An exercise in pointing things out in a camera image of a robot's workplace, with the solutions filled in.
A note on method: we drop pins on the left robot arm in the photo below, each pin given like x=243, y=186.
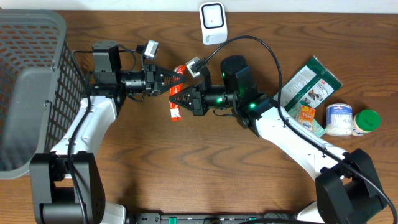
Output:
x=66, y=182

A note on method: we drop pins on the small orange carton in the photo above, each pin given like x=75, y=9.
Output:
x=306, y=116

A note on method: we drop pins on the green lid jar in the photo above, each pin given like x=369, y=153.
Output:
x=365, y=122

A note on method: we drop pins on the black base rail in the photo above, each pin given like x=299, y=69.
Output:
x=156, y=218

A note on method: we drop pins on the white blue round container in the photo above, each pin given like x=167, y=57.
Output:
x=339, y=120

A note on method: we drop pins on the grey plastic mesh basket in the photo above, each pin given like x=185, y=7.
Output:
x=41, y=87

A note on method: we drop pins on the green 3M product package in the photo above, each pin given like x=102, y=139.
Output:
x=310, y=86

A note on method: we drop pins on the light green small pouch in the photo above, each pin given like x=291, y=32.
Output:
x=317, y=129

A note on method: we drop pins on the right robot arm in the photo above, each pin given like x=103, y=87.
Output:
x=347, y=186

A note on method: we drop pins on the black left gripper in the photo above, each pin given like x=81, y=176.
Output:
x=152, y=89

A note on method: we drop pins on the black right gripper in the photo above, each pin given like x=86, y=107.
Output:
x=196, y=104

